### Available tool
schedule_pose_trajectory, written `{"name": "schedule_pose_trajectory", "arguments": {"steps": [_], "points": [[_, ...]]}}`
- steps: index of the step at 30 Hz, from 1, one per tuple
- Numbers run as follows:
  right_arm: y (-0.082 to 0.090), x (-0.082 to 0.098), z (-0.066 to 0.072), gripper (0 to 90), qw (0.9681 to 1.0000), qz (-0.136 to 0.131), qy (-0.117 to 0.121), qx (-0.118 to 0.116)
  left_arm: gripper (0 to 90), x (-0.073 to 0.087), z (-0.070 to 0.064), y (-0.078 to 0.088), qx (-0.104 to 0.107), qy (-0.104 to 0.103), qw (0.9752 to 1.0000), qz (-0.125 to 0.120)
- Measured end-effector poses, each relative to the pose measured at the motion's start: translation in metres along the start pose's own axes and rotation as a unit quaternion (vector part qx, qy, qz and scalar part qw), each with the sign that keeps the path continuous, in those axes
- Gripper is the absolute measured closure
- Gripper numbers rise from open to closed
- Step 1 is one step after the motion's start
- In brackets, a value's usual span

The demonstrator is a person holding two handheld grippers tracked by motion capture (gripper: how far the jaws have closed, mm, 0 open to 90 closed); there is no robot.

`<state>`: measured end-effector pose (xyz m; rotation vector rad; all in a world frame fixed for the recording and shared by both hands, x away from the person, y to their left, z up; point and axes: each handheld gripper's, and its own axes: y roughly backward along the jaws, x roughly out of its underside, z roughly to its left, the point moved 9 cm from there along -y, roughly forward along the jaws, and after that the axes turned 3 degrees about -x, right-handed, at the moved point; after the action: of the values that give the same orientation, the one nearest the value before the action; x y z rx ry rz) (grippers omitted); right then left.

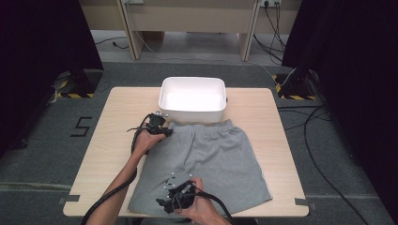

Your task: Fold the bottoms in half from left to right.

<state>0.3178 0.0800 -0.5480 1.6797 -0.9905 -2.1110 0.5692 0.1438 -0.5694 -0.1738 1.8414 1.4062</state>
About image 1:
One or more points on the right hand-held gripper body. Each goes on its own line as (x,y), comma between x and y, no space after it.
(181,193)

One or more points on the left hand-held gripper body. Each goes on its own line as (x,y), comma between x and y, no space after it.
(156,121)

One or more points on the white plastic bin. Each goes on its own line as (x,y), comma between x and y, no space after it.
(192,101)

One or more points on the grey shorts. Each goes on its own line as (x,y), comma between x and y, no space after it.
(212,156)

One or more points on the person's left hand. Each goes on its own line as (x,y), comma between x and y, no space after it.
(145,142)

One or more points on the person's right hand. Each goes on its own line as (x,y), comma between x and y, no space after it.
(203,212)

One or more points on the black stand base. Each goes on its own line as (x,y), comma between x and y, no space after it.
(84,82)
(295,84)

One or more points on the grey tape strip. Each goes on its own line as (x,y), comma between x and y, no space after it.
(70,199)
(305,203)

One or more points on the beige wooden desk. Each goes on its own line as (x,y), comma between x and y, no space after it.
(187,17)

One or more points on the black curtain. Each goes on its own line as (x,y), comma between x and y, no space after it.
(37,47)
(350,62)

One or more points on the white wall socket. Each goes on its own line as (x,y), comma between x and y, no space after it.
(270,2)

